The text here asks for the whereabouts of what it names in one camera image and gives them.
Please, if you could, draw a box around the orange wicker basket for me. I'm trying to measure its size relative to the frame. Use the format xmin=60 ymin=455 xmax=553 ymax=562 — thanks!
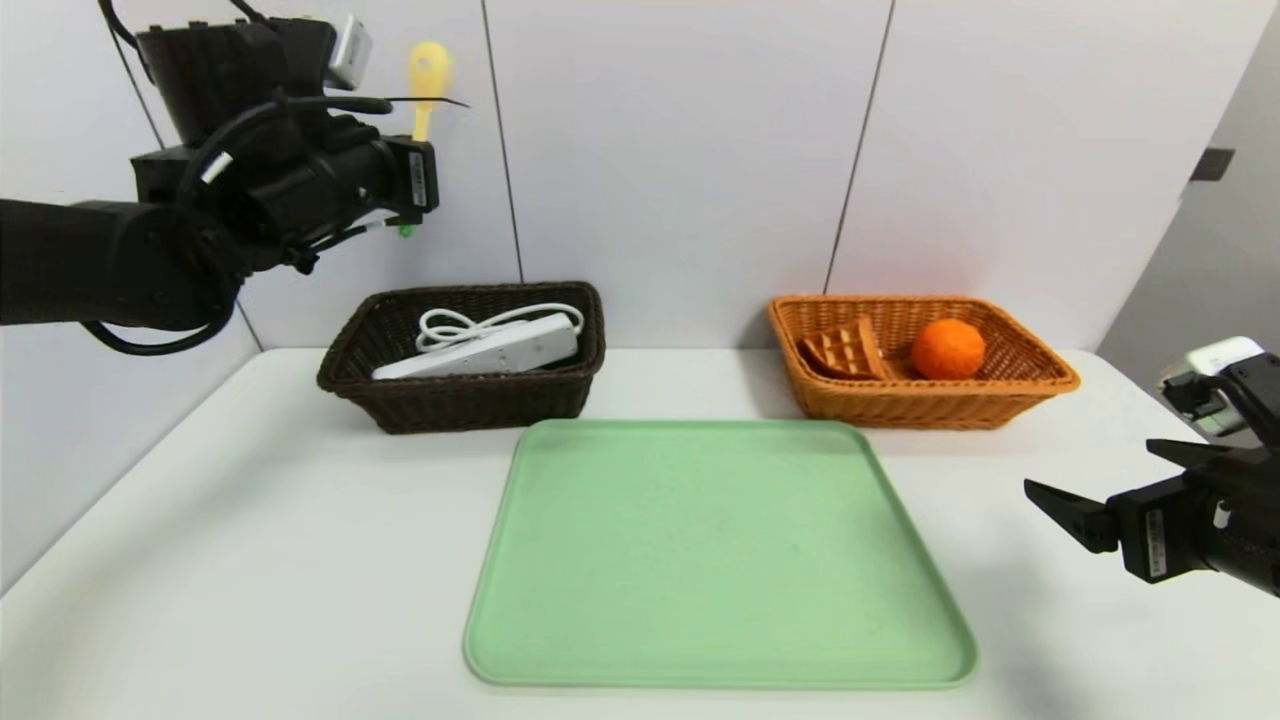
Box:
xmin=768 ymin=295 xmax=1081 ymax=431

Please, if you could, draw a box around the light green plastic tray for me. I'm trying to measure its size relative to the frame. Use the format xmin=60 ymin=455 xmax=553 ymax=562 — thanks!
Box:
xmin=463 ymin=418 xmax=979 ymax=691

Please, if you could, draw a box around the dark brown wicker basket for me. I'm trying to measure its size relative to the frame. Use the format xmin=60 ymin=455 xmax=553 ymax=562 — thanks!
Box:
xmin=316 ymin=281 xmax=606 ymax=435

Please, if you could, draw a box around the yellow spoon with green handle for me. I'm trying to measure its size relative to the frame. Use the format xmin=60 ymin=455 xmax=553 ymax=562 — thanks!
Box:
xmin=398 ymin=40 xmax=453 ymax=239

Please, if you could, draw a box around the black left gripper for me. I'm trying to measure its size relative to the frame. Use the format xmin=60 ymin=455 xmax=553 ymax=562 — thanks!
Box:
xmin=319 ymin=134 xmax=441 ymax=226

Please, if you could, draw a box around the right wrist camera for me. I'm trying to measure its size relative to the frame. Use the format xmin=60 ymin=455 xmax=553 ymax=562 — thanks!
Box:
xmin=1160 ymin=337 xmax=1280 ymax=438

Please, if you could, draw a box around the orange fruit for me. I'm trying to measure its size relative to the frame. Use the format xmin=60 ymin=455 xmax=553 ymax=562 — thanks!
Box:
xmin=909 ymin=319 xmax=987 ymax=381

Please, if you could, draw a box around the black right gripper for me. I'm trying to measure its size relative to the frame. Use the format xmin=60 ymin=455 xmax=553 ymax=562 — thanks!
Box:
xmin=1023 ymin=438 xmax=1280 ymax=598

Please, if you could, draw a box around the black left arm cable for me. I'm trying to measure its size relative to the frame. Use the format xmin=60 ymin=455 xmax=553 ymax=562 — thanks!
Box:
xmin=85 ymin=0 xmax=471 ymax=358

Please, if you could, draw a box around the white power strip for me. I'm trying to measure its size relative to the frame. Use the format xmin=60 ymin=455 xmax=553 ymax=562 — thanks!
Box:
xmin=372 ymin=312 xmax=583 ymax=382

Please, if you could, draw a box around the toy cake slice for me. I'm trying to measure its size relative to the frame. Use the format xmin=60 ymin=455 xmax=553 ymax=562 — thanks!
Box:
xmin=800 ymin=320 xmax=891 ymax=381

